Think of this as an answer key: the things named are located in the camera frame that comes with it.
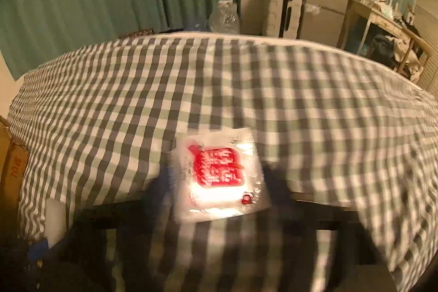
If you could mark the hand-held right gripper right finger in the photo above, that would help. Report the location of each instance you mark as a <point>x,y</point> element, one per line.
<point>284,196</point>

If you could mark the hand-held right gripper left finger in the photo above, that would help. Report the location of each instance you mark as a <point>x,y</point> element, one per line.
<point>150,199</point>

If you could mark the white packet with red label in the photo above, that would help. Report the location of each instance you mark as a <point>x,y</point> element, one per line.
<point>219,172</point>

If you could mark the brown cardboard box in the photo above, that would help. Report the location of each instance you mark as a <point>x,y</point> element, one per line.
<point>10,169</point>

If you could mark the checkered bed sheet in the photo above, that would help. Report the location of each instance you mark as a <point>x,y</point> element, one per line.
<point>308,107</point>

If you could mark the white flat object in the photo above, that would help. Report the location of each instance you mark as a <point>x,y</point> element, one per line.
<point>56,220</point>

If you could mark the white suitcase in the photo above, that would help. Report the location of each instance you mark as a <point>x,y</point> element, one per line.
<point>282,11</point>

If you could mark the pile of clothes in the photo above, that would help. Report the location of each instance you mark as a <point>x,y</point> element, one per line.
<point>403,49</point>

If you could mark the grey small fridge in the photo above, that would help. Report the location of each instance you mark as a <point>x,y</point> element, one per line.
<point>323,8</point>

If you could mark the wooden desk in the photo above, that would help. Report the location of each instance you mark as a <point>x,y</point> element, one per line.
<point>376,16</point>

